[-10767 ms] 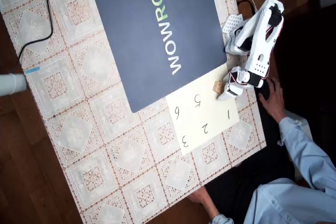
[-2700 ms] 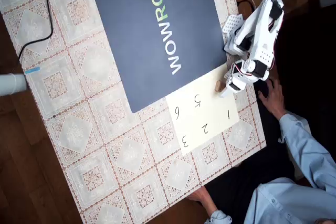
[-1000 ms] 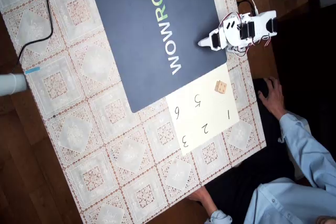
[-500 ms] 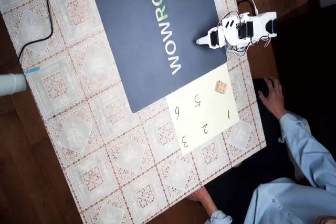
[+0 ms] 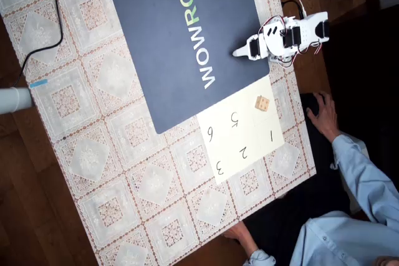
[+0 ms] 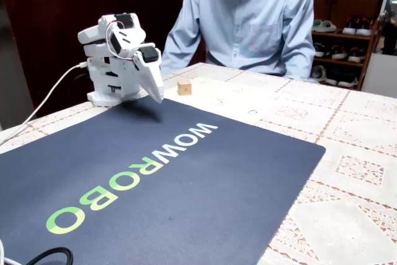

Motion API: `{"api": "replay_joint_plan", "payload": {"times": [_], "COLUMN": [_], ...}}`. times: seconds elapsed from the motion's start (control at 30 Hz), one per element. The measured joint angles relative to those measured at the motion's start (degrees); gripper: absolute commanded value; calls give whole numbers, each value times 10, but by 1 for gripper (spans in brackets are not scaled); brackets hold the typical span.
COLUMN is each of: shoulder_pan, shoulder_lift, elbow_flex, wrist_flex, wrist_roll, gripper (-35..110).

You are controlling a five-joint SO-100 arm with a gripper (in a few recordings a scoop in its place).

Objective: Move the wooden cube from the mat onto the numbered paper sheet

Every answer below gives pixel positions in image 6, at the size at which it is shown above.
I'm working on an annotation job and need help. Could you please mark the small wooden cube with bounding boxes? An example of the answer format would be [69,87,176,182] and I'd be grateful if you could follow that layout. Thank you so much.
[177,80,192,96]

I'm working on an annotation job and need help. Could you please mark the person's left forearm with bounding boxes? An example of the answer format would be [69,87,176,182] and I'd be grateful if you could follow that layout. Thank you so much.
[279,44,318,83]

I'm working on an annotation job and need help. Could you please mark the cream paper sheet with numbers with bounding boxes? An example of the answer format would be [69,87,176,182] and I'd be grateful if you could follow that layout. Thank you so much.
[151,75,282,125]

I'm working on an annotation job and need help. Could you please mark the person in light blue shirt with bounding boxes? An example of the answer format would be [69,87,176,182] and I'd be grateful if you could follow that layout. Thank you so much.
[160,0,317,82]

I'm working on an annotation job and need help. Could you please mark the dark blue WOWROBO mat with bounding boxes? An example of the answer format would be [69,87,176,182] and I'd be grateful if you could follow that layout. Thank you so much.
[0,94,326,265]

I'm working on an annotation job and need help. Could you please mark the grey shoe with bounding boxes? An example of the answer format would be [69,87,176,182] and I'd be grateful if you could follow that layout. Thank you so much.
[311,65,327,83]

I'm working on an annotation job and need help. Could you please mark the wooden shoe rack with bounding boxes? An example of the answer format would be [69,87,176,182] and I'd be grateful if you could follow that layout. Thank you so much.
[311,13,387,91]

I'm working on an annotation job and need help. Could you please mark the white lace tablecloth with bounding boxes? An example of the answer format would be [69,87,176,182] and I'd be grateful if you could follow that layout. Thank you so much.
[0,62,397,265]

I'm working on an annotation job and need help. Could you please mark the black sneaker with orange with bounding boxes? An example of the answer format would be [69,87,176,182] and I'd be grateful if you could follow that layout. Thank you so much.
[355,18,373,37]
[342,16,360,35]

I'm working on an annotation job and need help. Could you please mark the large white box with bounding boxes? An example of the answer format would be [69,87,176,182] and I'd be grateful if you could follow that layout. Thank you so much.
[361,52,397,98]

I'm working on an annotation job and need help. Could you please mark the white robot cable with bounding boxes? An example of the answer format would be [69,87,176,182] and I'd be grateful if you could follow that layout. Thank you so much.
[0,62,89,147]

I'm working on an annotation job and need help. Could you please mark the thick black cable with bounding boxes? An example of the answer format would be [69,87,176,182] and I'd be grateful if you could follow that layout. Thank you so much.
[26,246,74,265]

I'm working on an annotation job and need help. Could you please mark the thin white cable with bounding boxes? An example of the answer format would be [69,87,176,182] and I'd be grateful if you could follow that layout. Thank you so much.
[0,240,21,265]

